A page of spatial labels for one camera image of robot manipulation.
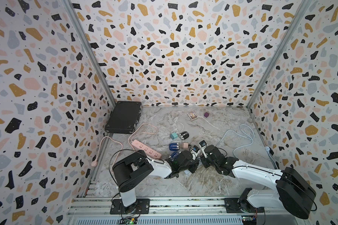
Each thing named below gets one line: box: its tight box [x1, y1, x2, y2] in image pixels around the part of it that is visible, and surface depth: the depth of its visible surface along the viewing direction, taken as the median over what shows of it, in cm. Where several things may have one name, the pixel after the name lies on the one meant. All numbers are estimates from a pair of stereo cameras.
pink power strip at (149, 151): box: [131, 139, 162, 159], surface depth 96 cm
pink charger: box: [181, 142, 189, 150], surface depth 97 cm
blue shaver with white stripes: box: [169, 142, 180, 151], surface depth 97 cm
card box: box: [186, 110, 199, 121], surface depth 116 cm
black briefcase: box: [104, 100, 143, 134], surface depth 110 cm
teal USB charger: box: [169, 132, 178, 140], surface depth 102 cm
